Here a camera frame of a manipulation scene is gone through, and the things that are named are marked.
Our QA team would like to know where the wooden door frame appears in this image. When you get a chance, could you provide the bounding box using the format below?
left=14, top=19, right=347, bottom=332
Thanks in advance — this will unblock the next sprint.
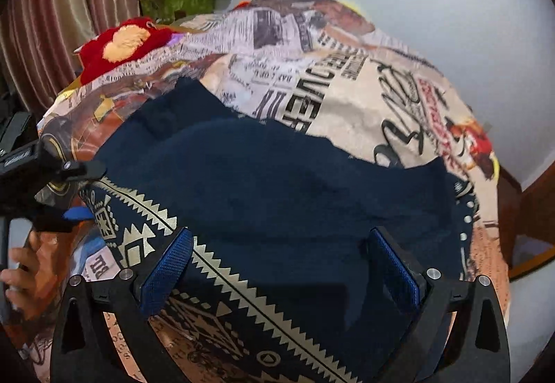
left=498, top=175, right=555, bottom=280

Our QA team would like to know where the striped curtain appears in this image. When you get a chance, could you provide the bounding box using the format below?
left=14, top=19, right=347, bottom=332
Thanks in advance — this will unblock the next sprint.
left=0, top=0, right=152, bottom=115

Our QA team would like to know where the red plush pillow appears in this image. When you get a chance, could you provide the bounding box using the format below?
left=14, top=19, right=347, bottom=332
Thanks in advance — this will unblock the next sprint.
left=74, top=16, right=183, bottom=86

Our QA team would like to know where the person's left hand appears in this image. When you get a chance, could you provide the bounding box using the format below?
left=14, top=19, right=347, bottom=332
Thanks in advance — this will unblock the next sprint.
left=0, top=231, right=59, bottom=321

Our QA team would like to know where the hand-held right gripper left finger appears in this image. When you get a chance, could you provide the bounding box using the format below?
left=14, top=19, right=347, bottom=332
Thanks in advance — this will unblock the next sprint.
left=50, top=228, right=194, bottom=383

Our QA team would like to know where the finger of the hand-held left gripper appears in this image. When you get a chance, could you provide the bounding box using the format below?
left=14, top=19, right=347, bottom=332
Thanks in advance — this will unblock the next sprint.
left=32, top=210, right=94, bottom=233
left=37, top=160, right=107, bottom=204

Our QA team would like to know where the navy patterned garment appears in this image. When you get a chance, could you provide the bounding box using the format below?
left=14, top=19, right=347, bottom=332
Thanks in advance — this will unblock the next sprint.
left=78, top=77, right=482, bottom=383

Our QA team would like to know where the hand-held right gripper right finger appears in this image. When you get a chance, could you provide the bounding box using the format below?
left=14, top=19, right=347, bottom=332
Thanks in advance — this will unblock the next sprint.
left=368, top=227, right=511, bottom=383

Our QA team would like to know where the newspaper print blanket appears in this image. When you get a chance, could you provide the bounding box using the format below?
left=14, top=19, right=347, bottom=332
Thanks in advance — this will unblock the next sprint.
left=17, top=0, right=510, bottom=383

